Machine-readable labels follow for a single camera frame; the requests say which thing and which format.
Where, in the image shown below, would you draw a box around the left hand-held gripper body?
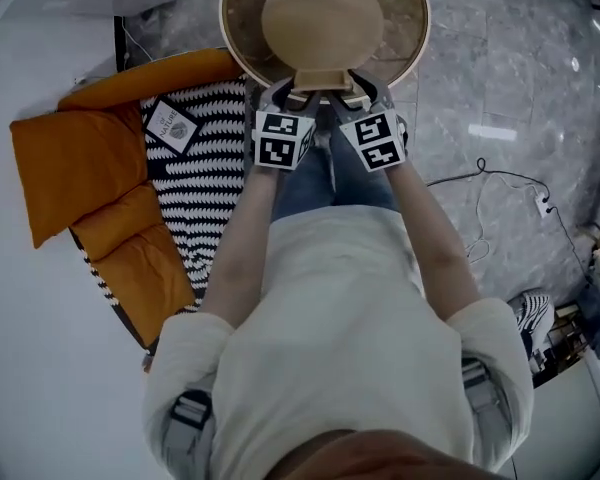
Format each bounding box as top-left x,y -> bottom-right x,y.
250,96 -> 320,172

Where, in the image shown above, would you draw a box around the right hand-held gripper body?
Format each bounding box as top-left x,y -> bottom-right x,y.
334,94 -> 410,174

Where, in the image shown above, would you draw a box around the person's left forearm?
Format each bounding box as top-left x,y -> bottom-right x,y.
198,163 -> 283,330

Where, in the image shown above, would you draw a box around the person's right forearm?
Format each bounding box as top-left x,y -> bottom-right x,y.
383,159 -> 483,323

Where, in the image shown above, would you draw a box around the person's blue jeans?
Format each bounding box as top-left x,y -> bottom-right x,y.
271,117 -> 402,222

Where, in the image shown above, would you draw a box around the round rattan side table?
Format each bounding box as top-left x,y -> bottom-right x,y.
218,0 -> 432,103

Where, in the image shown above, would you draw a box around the black and white patterned blanket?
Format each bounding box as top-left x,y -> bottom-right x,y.
68,74 -> 255,315

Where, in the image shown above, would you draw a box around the white power strip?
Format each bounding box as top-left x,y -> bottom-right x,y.
531,191 -> 555,220

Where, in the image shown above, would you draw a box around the orange upholstered sofa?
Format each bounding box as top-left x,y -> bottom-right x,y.
56,47 -> 246,353

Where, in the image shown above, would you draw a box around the person's white shirt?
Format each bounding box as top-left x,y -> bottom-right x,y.
142,204 -> 537,480

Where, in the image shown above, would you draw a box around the orange throw pillow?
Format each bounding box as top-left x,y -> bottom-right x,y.
8,106 -> 154,250

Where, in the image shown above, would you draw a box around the striped grey sneaker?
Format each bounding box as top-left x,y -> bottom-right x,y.
506,289 -> 557,375

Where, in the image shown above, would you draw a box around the white cable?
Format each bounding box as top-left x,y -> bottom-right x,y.
463,171 -> 542,265

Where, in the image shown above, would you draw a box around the thin white cord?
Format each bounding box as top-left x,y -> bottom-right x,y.
120,15 -> 155,63

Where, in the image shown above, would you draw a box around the black cable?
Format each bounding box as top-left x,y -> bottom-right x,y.
426,156 -> 594,282

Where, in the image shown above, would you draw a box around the grey shoulder strap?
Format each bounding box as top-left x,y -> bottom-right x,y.
162,389 -> 217,480
458,356 -> 512,447

